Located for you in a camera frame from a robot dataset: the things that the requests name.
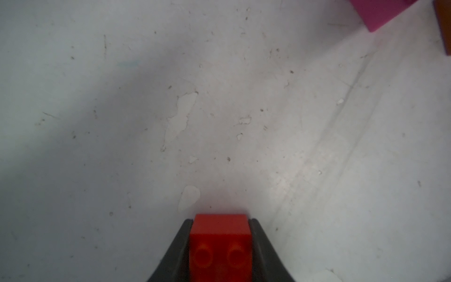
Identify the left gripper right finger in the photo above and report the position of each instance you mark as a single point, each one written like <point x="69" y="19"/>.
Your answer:
<point x="266" y="264"/>

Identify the red lego brick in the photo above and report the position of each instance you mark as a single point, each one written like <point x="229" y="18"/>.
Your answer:
<point x="220" y="249"/>

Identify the orange lego brick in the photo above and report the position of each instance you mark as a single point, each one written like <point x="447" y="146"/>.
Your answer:
<point x="443" y="14"/>

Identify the pink lego brick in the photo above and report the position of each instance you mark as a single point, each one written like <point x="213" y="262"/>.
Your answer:
<point x="376" y="13"/>

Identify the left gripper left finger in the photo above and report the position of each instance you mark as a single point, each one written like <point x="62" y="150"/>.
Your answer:
<point x="174" y="266"/>

